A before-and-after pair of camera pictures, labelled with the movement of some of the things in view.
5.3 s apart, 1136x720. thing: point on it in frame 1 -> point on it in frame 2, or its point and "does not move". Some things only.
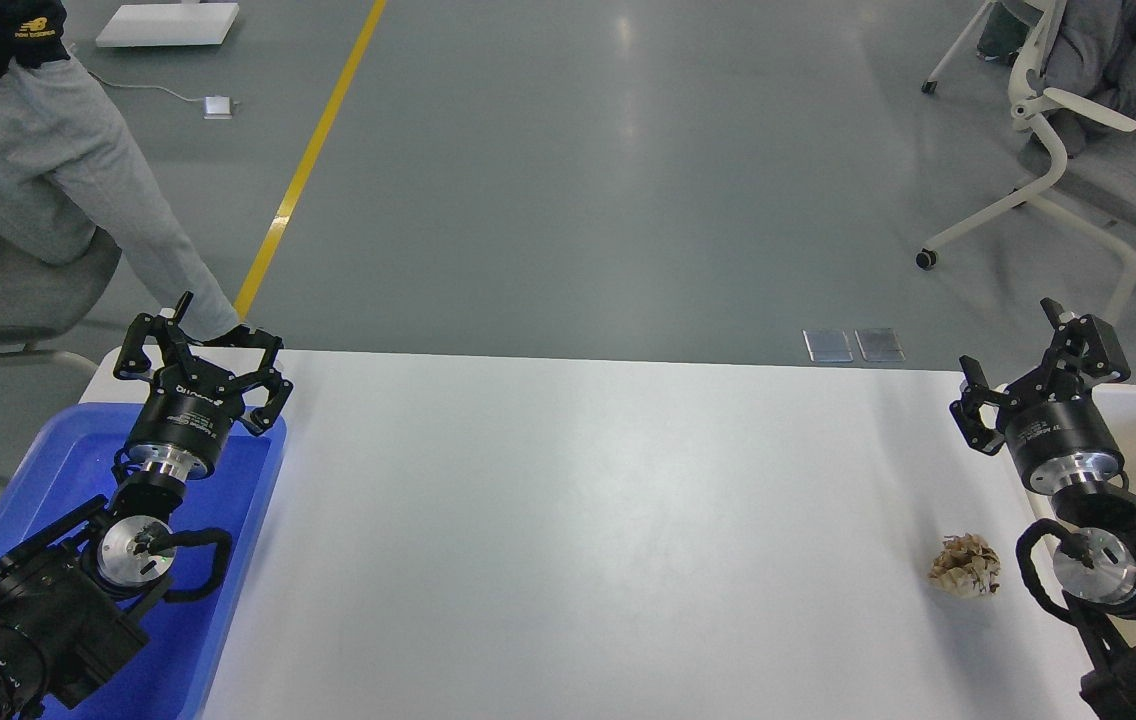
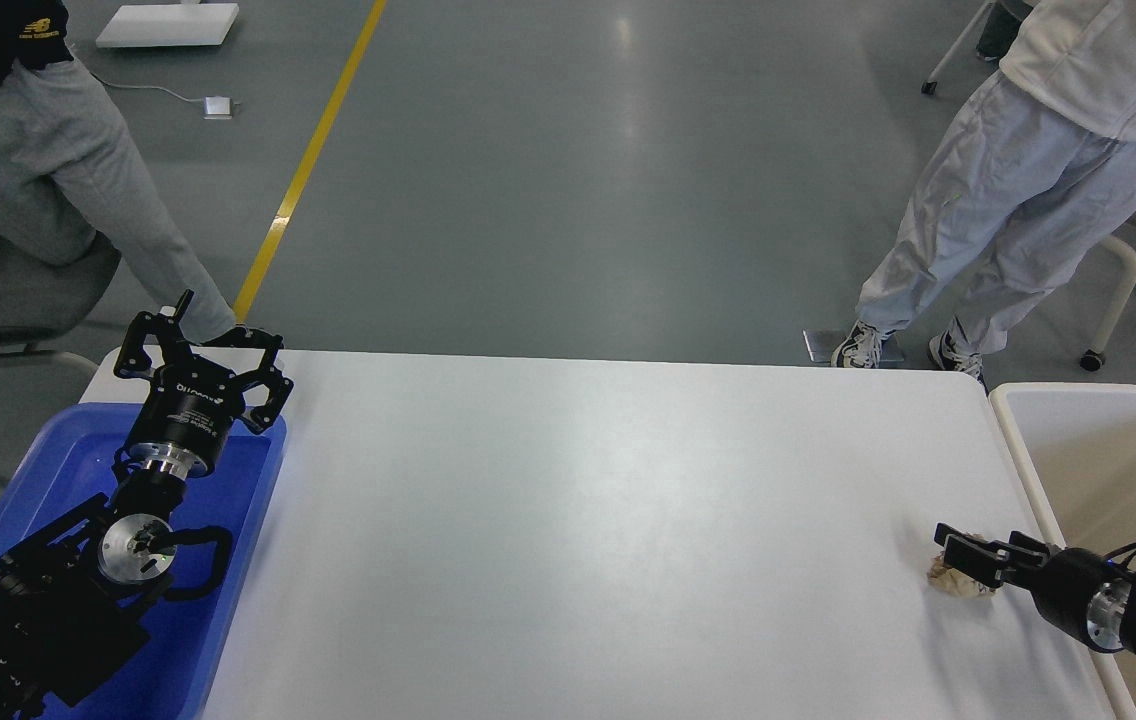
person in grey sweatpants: x=23 y=136 does not move
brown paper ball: x=965 y=566 does not move
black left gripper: x=192 y=404 does not move
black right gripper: x=1064 y=444 -> x=1076 y=588
